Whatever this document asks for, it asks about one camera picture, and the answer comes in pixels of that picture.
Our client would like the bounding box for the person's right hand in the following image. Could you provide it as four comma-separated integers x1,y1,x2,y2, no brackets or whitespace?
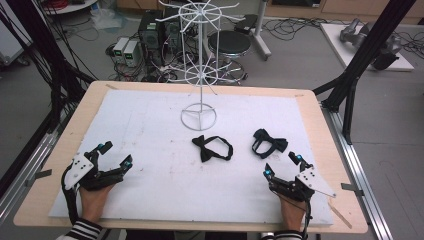
279,194,308,232

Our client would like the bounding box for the white round table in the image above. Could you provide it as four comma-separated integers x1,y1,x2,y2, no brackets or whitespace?
42,0,98,16

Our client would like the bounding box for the white floor platform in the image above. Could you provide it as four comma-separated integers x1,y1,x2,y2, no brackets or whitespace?
319,22,415,72

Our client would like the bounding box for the thin wooden stick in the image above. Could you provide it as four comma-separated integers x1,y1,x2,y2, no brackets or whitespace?
327,201,353,230

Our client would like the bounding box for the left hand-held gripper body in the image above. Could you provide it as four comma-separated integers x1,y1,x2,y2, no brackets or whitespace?
61,150,125,192

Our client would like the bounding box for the white wire display rack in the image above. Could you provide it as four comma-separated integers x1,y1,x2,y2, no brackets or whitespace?
154,0,242,132

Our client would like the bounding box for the black frame strut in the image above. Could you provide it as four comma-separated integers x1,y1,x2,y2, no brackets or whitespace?
312,0,418,145
0,0,98,199

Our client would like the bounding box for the white pole stand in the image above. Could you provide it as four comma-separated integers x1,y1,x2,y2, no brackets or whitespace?
251,0,273,62

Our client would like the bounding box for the grey metal clamp bracket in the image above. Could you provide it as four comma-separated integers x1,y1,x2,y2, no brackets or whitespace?
25,168,53,188
340,182,365,198

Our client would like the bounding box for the black round stool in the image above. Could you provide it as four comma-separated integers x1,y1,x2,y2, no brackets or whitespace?
207,29,253,86

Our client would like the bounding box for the grey bench power supply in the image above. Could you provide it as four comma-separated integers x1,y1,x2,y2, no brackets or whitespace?
123,39,142,68
112,36,130,65

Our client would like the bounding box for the person's dark lap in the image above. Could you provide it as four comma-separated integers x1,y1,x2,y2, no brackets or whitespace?
125,229,248,240

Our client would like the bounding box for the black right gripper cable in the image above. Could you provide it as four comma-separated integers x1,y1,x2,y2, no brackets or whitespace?
301,199,313,240

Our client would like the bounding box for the dark navy bow tie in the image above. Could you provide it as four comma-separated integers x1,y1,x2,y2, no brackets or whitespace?
251,128,289,160

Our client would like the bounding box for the aluminium rail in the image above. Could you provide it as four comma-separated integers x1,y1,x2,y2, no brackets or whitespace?
319,100,395,240
0,109,74,225

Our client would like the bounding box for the black computer tower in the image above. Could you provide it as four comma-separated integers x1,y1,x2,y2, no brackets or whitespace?
137,9,165,67

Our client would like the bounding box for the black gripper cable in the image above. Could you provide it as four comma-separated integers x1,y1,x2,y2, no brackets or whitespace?
301,199,313,240
60,165,80,226

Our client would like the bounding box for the clear plastic bag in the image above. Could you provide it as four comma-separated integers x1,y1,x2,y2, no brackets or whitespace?
90,7,118,32

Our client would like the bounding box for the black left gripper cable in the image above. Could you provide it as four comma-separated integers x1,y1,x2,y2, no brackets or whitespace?
60,165,80,226

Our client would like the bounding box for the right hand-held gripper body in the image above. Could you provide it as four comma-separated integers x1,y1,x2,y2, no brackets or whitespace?
269,166,337,203

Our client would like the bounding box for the person's left hand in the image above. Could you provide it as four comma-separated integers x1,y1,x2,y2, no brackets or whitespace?
79,184,115,222

